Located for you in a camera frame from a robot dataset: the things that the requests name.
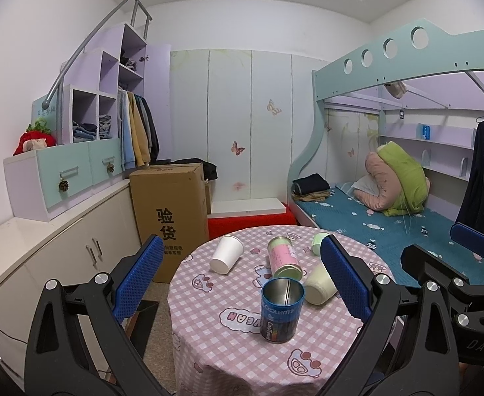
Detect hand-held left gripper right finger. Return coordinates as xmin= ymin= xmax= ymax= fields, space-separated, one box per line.
xmin=320 ymin=234 xmax=459 ymax=396

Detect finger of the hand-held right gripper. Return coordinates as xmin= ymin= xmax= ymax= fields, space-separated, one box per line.
xmin=450 ymin=223 xmax=484 ymax=257
xmin=402 ymin=244 xmax=484 ymax=335

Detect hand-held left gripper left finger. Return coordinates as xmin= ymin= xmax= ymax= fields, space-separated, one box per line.
xmin=25 ymin=235 xmax=164 ymax=396

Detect pale yellow cup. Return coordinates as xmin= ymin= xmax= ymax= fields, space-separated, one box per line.
xmin=304 ymin=263 xmax=338 ymax=305

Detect light green cup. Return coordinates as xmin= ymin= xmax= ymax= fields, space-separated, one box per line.
xmin=311 ymin=232 xmax=329 ymax=256

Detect white paper cup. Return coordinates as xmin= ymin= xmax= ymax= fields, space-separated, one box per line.
xmin=210 ymin=235 xmax=244 ymax=275

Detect teal printed bed sheet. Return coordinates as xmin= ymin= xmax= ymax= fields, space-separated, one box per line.
xmin=297 ymin=185 xmax=484 ymax=285

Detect dark hanging garment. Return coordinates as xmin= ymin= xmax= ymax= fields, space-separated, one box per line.
xmin=454 ymin=109 xmax=484 ymax=236

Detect pink and green tin can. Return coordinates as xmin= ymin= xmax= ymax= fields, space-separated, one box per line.
xmin=267 ymin=236 xmax=304 ymax=280

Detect tall cardboard box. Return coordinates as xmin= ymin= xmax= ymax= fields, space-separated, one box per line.
xmin=129 ymin=163 xmax=210 ymax=283

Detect blue tin can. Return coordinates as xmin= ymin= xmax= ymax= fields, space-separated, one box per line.
xmin=261 ymin=278 xmax=306 ymax=343

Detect white low cabinet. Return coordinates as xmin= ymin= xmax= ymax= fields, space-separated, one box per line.
xmin=0 ymin=179 xmax=144 ymax=380

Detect green and pink plush pillow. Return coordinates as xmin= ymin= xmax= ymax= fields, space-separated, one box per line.
xmin=365 ymin=141 xmax=431 ymax=216

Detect white pillow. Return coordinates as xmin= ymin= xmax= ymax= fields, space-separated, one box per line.
xmin=351 ymin=173 xmax=380 ymax=199

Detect pile of folded dark clothes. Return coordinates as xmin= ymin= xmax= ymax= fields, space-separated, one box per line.
xmin=292 ymin=174 xmax=334 ymax=203

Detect round table with pink checked cloth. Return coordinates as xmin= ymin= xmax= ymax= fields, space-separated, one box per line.
xmin=170 ymin=225 xmax=395 ymax=396

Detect white board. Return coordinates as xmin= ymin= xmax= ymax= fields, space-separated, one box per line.
xmin=211 ymin=198 xmax=286 ymax=217

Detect black clothing heap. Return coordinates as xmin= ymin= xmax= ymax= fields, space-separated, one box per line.
xmin=172 ymin=157 xmax=218 ymax=181

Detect yellow hanging sweater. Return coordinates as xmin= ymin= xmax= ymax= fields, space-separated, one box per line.
xmin=127 ymin=93 xmax=152 ymax=168

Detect light blue hanging shirt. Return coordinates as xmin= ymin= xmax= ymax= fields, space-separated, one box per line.
xmin=117 ymin=90 xmax=136 ymax=170

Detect dark hanging jacket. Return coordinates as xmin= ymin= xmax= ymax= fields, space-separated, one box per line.
xmin=141 ymin=97 xmax=160 ymax=163

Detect folded jeans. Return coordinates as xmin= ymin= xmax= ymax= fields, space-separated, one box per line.
xmin=73 ymin=121 xmax=98 ymax=143

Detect beige plush toy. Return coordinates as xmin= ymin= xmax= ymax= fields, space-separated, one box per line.
xmin=384 ymin=82 xmax=407 ymax=100

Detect red strawberry plush toy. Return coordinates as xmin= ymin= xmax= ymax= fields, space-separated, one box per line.
xmin=13 ymin=117 xmax=57 ymax=156

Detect white wardrobe with butterfly stickers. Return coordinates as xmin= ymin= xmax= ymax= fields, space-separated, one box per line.
xmin=170 ymin=49 xmax=321 ymax=215

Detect mint green bunk bed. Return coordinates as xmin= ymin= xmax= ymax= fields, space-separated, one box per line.
xmin=287 ymin=18 xmax=484 ymax=289

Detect lilac stair cabinet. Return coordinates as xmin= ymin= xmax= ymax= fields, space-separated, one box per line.
xmin=3 ymin=22 xmax=172 ymax=221

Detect grey metal handrail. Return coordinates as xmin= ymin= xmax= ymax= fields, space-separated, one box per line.
xmin=43 ymin=0 xmax=154 ymax=110

